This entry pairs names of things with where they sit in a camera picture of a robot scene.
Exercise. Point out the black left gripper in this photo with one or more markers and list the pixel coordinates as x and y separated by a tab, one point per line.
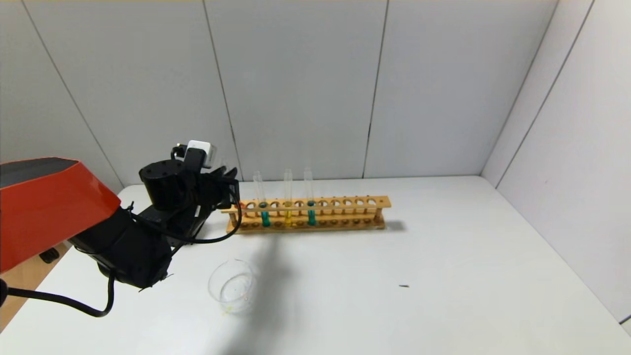
227	188

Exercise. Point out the test tube with blue-green liquid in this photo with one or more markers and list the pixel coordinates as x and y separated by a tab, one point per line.
311	217
266	218

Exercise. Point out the red and black left arm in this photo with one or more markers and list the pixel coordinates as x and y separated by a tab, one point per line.
49	207

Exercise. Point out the test tube with yellow liquid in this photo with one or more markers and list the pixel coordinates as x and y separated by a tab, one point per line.
288	217

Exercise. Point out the wooden test tube rack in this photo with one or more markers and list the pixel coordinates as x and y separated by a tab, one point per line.
386	201

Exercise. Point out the clear glass beaker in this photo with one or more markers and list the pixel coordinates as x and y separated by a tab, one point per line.
236	292

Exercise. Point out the black caster wheel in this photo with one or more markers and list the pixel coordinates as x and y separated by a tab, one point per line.
49	255

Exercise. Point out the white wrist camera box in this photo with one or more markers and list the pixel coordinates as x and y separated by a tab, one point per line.
203	150

